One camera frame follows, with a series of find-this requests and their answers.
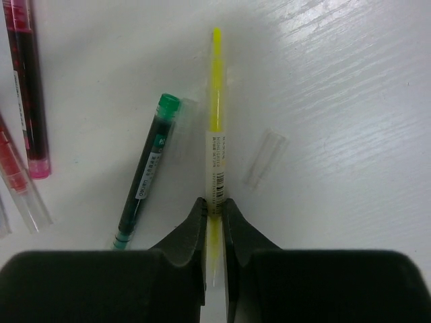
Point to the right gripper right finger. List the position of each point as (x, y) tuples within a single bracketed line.
[(266, 283)]

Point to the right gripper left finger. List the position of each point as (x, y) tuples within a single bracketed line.
[(165, 283)]

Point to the green ink pen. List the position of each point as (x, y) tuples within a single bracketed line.
[(146, 168)]

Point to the red ink pen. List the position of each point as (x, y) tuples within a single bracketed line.
[(21, 188)]

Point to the yellow highlighter pen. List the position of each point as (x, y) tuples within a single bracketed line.
[(215, 154)]

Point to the magenta ink pen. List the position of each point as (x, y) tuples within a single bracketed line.
[(28, 86)]

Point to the blue ink pen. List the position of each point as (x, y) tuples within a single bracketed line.
[(5, 229)]

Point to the clear pen cap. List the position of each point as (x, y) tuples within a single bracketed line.
[(265, 159)]

